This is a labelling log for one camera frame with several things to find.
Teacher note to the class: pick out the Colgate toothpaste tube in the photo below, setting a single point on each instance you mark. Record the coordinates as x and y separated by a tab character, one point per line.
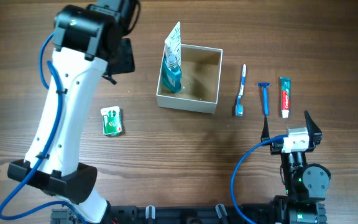
285	96

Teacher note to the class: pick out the white open cardboard box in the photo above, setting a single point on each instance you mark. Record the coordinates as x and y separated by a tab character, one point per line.
201	73

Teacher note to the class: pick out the blue white toothbrush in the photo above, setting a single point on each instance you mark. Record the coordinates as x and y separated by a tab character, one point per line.
239	109

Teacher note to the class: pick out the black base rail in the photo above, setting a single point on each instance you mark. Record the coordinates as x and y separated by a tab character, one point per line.
258	213

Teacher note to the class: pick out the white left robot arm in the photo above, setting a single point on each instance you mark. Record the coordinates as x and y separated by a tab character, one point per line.
90	43

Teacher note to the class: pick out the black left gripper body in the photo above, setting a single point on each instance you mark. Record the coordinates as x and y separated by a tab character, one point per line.
124	60

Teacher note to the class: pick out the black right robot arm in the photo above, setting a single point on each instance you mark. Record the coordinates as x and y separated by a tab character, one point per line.
305	184

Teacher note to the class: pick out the blue disposable razor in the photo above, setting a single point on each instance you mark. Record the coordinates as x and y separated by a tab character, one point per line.
264	86

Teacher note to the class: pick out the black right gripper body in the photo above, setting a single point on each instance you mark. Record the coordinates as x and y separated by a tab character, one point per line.
311	145

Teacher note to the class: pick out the white floral shampoo tube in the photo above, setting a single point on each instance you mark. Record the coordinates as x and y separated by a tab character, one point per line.
173	43

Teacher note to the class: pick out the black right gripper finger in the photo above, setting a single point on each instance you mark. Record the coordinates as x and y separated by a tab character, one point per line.
265	136
310	124

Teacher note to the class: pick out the green Dettol soap bar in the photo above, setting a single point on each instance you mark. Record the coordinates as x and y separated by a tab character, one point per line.
112	122

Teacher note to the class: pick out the blue mouthwash bottle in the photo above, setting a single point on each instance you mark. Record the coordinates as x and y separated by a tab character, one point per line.
171	73

